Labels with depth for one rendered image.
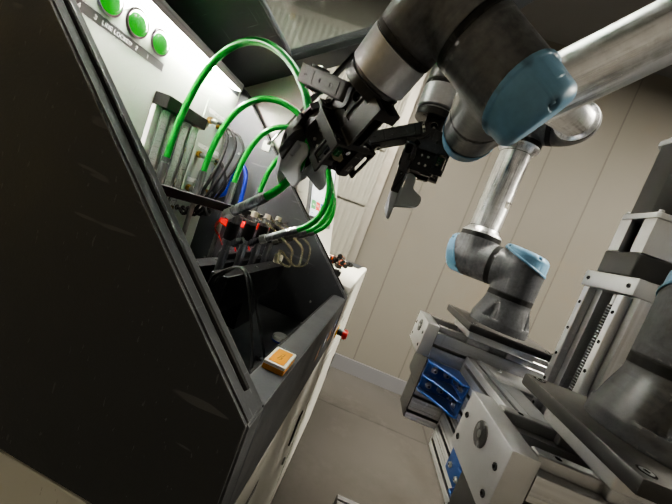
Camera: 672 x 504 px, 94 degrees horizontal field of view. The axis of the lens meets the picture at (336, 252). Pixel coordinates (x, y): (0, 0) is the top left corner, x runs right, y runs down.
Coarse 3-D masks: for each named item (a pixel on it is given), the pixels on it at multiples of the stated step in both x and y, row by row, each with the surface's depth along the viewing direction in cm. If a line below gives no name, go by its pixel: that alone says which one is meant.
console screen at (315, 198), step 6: (312, 186) 117; (312, 192) 118; (318, 192) 127; (324, 192) 137; (312, 198) 119; (318, 198) 128; (324, 198) 139; (312, 204) 120; (318, 204) 129; (306, 210) 114; (312, 210) 121; (318, 210) 131; (312, 216) 122
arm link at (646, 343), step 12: (660, 288) 40; (660, 300) 39; (648, 312) 41; (660, 312) 39; (648, 324) 40; (660, 324) 38; (648, 336) 39; (660, 336) 38; (636, 348) 40; (648, 348) 38; (660, 348) 37; (660, 360) 37
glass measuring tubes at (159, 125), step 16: (160, 96) 69; (160, 112) 71; (176, 112) 72; (192, 112) 77; (144, 128) 70; (160, 128) 71; (192, 128) 81; (144, 144) 70; (160, 144) 72; (176, 144) 78; (192, 144) 82; (160, 160) 75; (176, 160) 78; (176, 176) 82
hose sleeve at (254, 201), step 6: (264, 192) 52; (252, 198) 52; (258, 198) 52; (264, 198) 51; (240, 204) 54; (246, 204) 53; (252, 204) 53; (258, 204) 52; (234, 210) 54; (240, 210) 54; (246, 210) 54
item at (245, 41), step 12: (228, 48) 61; (276, 48) 54; (216, 60) 63; (288, 60) 52; (204, 72) 64; (300, 84) 50; (192, 96) 66; (180, 120) 67; (168, 144) 68; (168, 156) 68; (276, 192) 50
